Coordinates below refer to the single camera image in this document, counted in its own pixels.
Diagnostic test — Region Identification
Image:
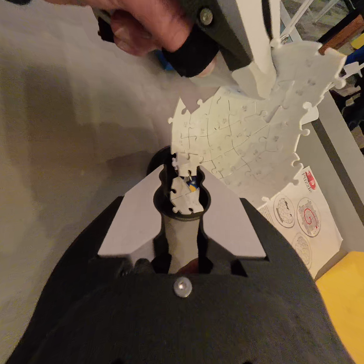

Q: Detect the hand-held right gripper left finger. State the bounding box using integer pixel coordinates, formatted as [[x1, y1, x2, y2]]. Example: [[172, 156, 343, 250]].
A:
[[97, 164, 172, 273]]

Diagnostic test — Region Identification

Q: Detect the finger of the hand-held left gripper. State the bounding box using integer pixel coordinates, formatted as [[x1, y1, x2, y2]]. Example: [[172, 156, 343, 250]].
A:
[[189, 0, 282, 100]]

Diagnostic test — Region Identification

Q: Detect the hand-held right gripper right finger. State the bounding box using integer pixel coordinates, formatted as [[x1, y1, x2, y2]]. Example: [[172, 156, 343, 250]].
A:
[[197, 166, 268, 273]]

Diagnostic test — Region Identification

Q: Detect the small puzzle piece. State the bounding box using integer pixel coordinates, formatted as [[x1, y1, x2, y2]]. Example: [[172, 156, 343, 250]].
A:
[[171, 193, 205, 216], [170, 176, 190, 199]]

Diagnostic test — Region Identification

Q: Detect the black round ball stand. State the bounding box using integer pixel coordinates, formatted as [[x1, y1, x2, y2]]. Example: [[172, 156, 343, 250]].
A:
[[146, 146, 212, 223]]

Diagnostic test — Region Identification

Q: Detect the colourful puzzle ball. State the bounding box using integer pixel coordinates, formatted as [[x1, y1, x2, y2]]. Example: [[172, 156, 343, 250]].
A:
[[168, 40, 347, 204]]

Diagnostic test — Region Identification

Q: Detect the yellow plastic bin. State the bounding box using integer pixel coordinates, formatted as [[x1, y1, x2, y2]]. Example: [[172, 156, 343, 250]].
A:
[[315, 251, 364, 364]]

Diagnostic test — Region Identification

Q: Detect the person's right hand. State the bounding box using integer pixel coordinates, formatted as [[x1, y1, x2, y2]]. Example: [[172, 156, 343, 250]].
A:
[[180, 257, 199, 273]]

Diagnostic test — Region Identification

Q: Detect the person's left hand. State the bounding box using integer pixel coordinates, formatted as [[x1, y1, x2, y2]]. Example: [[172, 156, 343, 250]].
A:
[[45, 0, 197, 56]]

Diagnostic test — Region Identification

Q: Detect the white instruction leaflet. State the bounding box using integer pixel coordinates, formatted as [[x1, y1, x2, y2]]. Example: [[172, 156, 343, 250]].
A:
[[257, 165, 345, 280]]

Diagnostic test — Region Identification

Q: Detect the brown wooden post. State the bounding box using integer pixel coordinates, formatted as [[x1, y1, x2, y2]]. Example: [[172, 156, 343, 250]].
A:
[[318, 14, 364, 55]]

